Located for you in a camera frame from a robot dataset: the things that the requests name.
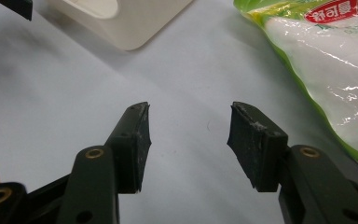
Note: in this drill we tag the green and white food bag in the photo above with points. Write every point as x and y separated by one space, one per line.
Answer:
329 62

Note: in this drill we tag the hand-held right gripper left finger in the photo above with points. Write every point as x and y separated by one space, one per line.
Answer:
130 149

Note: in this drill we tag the cream plastic container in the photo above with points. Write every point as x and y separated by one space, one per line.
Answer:
136 25

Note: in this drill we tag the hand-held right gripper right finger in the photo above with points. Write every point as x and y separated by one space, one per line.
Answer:
254 149

